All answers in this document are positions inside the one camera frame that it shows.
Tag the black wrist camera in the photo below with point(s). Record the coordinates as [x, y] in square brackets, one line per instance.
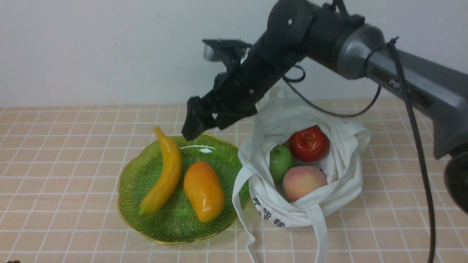
[226, 51]

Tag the orange mango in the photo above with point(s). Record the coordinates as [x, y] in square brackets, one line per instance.
[204, 191]

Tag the pink peach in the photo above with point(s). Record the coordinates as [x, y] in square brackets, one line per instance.
[302, 180]

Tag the white cloth bag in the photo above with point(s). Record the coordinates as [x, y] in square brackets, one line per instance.
[273, 125]

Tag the green apple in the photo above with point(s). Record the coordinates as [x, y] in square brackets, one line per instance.
[281, 160]

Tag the green glass plate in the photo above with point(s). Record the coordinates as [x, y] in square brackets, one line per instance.
[176, 221]

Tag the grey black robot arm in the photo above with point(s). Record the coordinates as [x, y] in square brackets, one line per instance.
[350, 47]

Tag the red apple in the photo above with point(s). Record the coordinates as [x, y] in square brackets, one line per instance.
[309, 145]

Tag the yellow banana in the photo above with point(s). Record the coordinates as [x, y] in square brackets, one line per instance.
[169, 177]

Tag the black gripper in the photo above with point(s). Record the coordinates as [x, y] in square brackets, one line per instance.
[236, 91]

